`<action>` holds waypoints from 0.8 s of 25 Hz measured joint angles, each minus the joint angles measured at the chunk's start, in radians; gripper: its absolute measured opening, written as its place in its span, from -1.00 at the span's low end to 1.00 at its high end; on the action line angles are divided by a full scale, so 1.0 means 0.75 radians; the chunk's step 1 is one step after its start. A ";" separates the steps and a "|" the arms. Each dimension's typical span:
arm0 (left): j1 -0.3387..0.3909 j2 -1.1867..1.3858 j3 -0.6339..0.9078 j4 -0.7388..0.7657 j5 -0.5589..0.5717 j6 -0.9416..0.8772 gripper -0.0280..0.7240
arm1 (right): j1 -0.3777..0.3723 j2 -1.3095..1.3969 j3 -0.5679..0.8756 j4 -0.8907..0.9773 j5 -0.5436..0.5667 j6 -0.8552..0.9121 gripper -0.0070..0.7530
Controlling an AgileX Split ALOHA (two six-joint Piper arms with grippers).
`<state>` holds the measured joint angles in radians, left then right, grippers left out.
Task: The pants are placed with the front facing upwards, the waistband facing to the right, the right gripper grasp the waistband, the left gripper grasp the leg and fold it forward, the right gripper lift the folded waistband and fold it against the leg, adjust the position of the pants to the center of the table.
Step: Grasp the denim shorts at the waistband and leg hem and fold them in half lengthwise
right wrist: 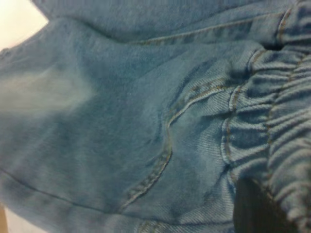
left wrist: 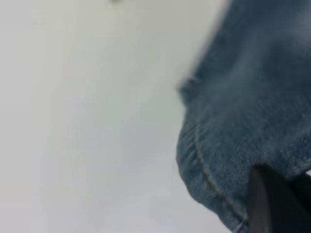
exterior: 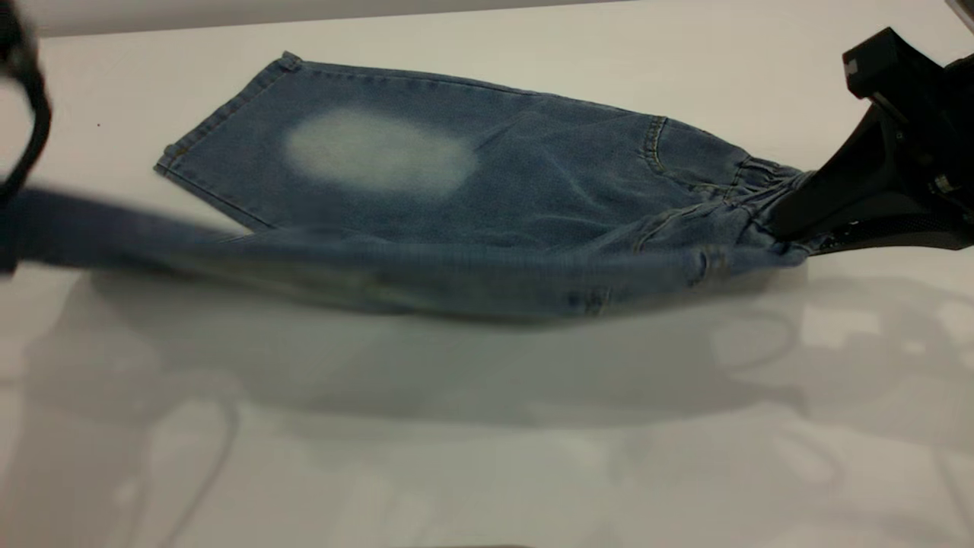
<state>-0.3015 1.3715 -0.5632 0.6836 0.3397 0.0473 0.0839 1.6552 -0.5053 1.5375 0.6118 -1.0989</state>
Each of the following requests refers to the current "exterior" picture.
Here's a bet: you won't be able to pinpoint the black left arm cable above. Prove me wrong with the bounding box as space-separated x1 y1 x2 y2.
0 0 53 210

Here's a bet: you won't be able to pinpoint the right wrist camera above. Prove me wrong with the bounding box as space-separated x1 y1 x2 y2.
842 28 956 130

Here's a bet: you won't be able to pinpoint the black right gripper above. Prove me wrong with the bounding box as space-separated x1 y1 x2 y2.
768 53 974 254

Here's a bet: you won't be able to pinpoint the blue denim jeans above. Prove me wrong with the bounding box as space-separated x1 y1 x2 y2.
0 52 819 320

